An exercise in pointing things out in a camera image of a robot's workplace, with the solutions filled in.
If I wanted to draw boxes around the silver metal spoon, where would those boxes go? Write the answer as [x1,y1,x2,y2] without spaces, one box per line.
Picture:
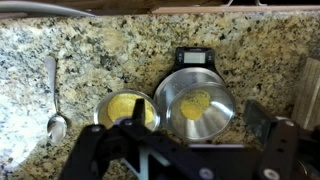
[44,56,67,143]

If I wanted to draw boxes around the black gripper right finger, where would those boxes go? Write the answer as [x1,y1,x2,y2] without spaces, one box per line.
[244,100,299,180]

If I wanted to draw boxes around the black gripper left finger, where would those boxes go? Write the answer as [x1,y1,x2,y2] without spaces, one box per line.
[59,99,214,180]

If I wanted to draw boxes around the large steel bowl on scale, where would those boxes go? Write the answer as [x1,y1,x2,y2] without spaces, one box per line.
[154,68,236,141]

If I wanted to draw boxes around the small steel bowl yellow grains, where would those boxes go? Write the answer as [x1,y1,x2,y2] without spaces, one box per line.
[94,90,160,131]

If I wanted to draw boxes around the black digital kitchen scale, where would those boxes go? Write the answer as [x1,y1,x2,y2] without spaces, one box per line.
[173,47,216,71]

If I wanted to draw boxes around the striped wooden cutting board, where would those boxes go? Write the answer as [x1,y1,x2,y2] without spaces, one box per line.
[291,58,320,130]

